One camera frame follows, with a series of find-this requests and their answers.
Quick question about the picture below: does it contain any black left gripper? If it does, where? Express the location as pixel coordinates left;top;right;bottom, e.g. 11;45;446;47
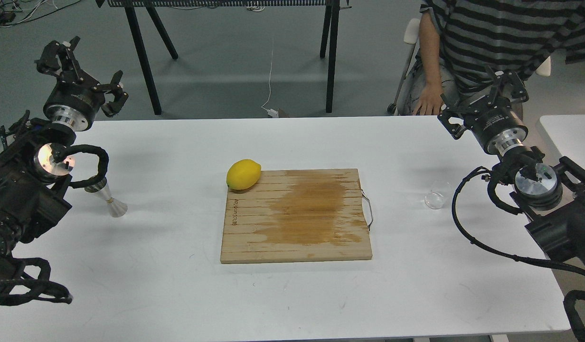
35;36;128;132

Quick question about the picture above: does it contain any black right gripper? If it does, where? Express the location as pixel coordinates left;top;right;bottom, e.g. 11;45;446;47
437;66;529;154

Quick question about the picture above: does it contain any small clear glass cup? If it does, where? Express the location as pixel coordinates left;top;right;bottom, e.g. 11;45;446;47
424;181;453;209

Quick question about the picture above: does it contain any steel double jigger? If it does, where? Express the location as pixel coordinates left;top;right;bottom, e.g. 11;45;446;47
84;177;128;217

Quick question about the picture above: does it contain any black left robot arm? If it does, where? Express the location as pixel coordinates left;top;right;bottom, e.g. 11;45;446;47
0;37;128;306

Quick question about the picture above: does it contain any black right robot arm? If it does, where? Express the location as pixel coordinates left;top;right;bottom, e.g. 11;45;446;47
438;66;585;276

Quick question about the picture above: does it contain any person in striped shirt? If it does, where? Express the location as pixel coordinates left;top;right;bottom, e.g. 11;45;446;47
396;0;585;115

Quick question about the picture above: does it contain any white office chair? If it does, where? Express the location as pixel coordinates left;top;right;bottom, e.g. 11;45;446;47
387;18;552;115

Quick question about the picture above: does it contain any white side table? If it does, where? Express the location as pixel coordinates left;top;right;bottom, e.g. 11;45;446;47
536;114;585;169

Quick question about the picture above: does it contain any yellow lemon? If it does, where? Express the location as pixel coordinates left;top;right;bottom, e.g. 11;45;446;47
226;159;262;190

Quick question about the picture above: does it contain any wooden cutting board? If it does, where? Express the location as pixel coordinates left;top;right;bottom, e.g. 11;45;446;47
219;169;373;264

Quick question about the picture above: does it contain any cable bundle on floor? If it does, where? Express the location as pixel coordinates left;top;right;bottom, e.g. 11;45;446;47
0;0;84;29

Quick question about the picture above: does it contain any black metal frame table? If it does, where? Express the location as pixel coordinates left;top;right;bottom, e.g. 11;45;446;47
95;0;352;116

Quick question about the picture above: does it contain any white cable with plug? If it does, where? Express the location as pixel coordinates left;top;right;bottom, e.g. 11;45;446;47
261;36;280;118

